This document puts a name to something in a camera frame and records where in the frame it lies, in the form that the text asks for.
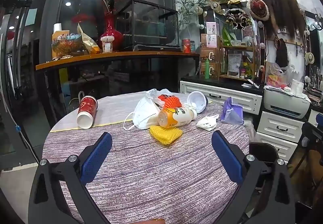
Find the green leafy branches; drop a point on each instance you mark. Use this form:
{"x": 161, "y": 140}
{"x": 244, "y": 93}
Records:
{"x": 188, "y": 4}

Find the orange foam fruit net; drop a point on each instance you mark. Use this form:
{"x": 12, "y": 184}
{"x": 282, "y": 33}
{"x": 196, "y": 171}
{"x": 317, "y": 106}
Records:
{"x": 172, "y": 102}

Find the red embroidered hat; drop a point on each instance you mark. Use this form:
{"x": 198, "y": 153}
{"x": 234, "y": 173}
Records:
{"x": 258, "y": 9}

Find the brown box pink label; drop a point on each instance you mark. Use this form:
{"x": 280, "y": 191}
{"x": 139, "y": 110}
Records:
{"x": 204, "y": 42}

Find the white drawer cabinet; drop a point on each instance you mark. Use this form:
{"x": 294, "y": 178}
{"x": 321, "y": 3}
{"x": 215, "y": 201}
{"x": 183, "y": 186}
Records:
{"x": 227, "y": 97}

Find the wooden rack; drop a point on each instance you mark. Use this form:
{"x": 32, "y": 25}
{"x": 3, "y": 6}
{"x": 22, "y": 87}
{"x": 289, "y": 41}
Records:
{"x": 237, "y": 48}

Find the vanity mirror with bulbs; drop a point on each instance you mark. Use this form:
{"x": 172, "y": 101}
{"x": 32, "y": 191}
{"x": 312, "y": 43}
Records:
{"x": 201, "y": 15}

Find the glass jar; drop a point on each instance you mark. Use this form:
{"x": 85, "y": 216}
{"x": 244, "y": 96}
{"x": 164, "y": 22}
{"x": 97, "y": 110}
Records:
{"x": 248, "y": 41}

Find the white tissue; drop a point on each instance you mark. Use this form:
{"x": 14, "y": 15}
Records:
{"x": 193, "y": 106}
{"x": 207, "y": 123}

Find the gold snack bag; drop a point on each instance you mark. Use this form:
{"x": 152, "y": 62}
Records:
{"x": 88, "y": 42}

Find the brown box white hook print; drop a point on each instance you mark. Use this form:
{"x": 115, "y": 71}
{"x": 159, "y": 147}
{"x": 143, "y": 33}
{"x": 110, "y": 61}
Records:
{"x": 209, "y": 56}
{"x": 213, "y": 71}

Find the small glass bowl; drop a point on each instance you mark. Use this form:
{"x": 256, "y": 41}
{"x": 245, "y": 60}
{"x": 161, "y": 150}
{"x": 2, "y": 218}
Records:
{"x": 236, "y": 43}

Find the white plastic bag orange print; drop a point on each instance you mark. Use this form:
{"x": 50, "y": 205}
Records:
{"x": 153, "y": 93}

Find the ornate headdress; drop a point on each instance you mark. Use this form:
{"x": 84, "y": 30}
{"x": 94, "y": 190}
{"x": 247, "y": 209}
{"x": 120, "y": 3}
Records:
{"x": 237, "y": 18}

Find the plastic bag red contents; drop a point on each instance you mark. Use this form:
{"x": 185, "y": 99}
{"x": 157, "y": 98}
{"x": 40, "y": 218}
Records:
{"x": 277, "y": 76}

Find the dark counter wooden top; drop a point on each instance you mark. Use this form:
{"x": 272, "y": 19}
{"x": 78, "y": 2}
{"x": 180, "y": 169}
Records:
{"x": 113, "y": 56}

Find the green bottle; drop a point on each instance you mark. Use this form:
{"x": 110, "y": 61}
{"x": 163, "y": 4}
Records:
{"x": 207, "y": 70}

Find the clear plastic container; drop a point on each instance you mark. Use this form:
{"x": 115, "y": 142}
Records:
{"x": 297, "y": 87}

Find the blue white noodle cup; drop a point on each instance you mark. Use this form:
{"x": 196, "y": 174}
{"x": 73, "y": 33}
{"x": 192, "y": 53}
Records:
{"x": 196, "y": 99}

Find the purple striped tablecloth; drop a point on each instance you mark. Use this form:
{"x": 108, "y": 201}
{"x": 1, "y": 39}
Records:
{"x": 151, "y": 176}

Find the colourful glass bowl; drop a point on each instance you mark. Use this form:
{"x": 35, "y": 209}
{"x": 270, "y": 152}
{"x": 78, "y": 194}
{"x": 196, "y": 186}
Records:
{"x": 67, "y": 44}

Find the teal jar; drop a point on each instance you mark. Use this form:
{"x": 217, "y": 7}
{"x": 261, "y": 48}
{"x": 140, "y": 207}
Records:
{"x": 192, "y": 47}

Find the hanging brown hair pieces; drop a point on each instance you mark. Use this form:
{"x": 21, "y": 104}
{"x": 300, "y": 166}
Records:
{"x": 280, "y": 12}

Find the white face mask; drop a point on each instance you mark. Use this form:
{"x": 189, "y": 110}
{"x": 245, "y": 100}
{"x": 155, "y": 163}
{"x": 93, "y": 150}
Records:
{"x": 145, "y": 115}

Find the red paper cup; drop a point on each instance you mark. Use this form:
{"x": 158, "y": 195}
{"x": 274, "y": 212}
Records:
{"x": 87, "y": 109}

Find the purple plastic bag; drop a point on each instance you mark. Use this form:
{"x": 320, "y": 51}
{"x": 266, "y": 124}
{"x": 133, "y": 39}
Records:
{"x": 233, "y": 113}

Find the orange box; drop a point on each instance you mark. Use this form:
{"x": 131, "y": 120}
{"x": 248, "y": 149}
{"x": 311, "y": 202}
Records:
{"x": 56, "y": 36}

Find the red tin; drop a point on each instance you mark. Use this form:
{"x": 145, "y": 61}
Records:
{"x": 186, "y": 46}

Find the brown pouch white label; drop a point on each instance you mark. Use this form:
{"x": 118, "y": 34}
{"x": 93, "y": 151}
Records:
{"x": 234, "y": 65}

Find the green leaves in vase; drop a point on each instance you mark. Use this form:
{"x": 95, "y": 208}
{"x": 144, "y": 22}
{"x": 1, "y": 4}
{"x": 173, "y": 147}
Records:
{"x": 228, "y": 34}

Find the small pink picture box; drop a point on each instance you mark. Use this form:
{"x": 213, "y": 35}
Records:
{"x": 211, "y": 28}

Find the white printer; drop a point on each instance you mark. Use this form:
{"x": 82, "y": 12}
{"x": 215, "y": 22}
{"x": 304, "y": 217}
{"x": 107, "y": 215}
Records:
{"x": 285, "y": 105}

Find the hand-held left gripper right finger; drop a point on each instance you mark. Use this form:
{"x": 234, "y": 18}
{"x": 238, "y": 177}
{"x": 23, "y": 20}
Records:
{"x": 228, "y": 158}

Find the white paper cup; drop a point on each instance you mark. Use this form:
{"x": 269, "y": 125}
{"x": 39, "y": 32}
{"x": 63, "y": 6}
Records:
{"x": 57, "y": 27}

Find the yellow foam fruit net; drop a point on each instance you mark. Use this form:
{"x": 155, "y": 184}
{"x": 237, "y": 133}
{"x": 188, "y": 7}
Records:
{"x": 165, "y": 134}

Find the clear plastic jar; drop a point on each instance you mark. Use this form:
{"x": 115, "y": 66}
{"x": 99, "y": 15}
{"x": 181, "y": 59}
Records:
{"x": 107, "y": 46}

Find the yellow white drink bottle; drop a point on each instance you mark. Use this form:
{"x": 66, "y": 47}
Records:
{"x": 176, "y": 116}

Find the small straw hat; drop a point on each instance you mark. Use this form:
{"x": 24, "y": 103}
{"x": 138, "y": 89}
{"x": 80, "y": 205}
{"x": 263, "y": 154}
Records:
{"x": 309, "y": 58}

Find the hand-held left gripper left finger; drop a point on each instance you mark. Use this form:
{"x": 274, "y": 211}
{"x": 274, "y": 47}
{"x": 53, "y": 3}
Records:
{"x": 97, "y": 158}

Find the red vase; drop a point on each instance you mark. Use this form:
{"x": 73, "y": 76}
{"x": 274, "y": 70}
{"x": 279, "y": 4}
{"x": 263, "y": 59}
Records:
{"x": 111, "y": 34}

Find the glass terrarium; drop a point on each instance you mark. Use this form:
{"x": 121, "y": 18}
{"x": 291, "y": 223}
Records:
{"x": 149, "y": 24}

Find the white drawer chest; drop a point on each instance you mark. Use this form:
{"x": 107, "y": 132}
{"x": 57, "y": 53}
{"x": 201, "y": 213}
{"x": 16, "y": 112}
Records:
{"x": 280, "y": 128}

